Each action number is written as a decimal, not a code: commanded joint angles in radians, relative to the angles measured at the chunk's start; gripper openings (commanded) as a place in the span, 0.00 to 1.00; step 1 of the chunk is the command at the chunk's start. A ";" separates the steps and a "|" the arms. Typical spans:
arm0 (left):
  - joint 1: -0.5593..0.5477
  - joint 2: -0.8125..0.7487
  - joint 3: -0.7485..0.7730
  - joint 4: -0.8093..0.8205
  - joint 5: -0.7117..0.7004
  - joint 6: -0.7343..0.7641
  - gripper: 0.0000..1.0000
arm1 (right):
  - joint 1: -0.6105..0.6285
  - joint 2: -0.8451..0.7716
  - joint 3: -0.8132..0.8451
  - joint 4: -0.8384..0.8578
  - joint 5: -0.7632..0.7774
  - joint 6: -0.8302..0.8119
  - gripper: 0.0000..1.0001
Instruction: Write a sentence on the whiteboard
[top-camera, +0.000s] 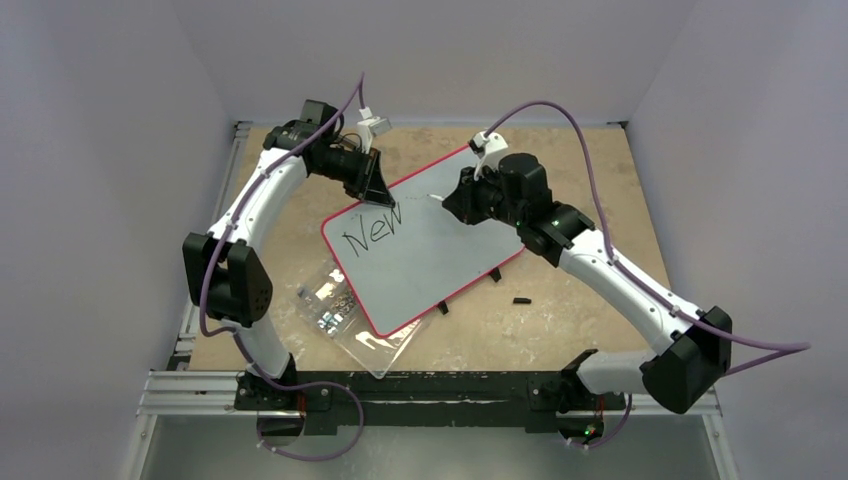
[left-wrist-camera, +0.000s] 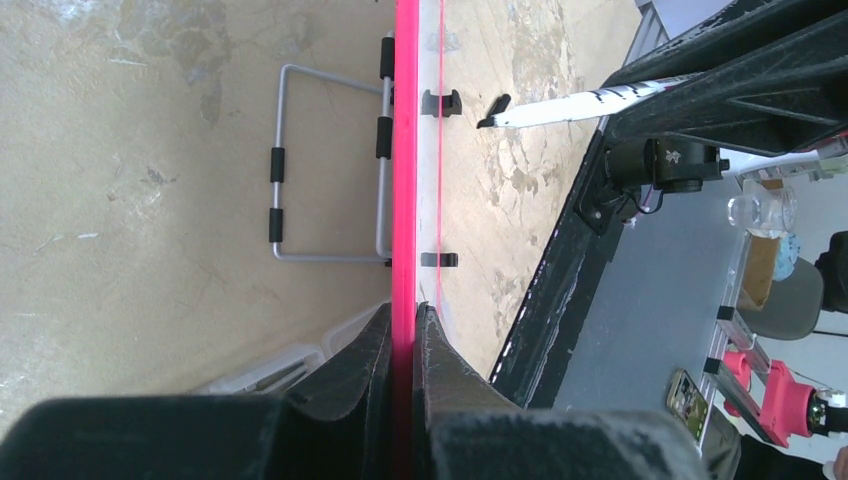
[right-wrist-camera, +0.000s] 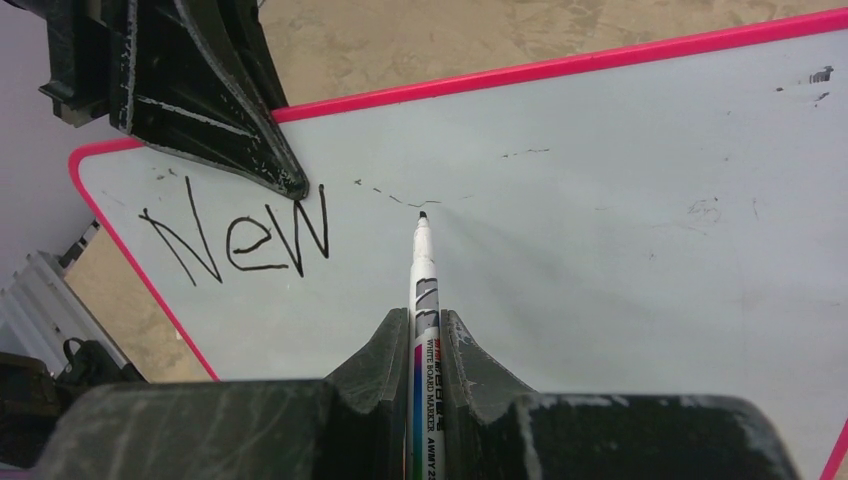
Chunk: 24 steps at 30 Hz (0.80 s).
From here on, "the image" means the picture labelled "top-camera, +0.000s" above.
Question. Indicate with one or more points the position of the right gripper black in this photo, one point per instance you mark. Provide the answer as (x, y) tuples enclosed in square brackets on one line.
[(468, 201)]

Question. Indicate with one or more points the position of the clear plastic screw box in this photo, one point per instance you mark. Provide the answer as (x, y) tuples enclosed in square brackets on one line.
[(328, 303)]

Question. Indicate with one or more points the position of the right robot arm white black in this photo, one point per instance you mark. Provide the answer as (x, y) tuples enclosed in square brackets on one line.
[(688, 347)]

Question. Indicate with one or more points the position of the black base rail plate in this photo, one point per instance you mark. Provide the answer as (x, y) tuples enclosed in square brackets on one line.
[(535, 401)]

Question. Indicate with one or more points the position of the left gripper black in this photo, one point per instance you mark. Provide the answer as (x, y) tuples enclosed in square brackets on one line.
[(375, 190)]

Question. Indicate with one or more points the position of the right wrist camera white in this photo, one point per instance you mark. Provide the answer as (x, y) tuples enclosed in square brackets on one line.
[(490, 149)]

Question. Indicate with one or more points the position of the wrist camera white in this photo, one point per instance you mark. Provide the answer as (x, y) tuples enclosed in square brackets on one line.
[(490, 149), (371, 126)]

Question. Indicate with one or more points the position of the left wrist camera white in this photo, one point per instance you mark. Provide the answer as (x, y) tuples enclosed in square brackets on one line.
[(371, 126)]

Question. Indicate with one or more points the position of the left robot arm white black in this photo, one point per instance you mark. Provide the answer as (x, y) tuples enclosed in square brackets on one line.
[(226, 278)]

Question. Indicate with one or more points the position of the pink framed whiteboard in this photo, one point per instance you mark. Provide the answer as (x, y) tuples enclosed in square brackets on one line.
[(401, 262)]

